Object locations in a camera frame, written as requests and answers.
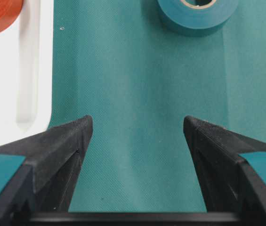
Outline green tape roll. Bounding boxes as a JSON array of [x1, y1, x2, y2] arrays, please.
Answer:
[[157, 0, 239, 37]]

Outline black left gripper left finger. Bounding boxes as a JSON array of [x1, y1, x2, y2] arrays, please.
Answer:
[[0, 115, 93, 226]]

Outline white plastic case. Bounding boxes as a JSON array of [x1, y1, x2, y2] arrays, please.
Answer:
[[0, 0, 54, 145]]

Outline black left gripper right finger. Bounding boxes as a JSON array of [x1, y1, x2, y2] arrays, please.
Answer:
[[183, 116, 266, 226]]

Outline green table cloth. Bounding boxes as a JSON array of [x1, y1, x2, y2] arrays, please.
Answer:
[[50, 0, 266, 212]]

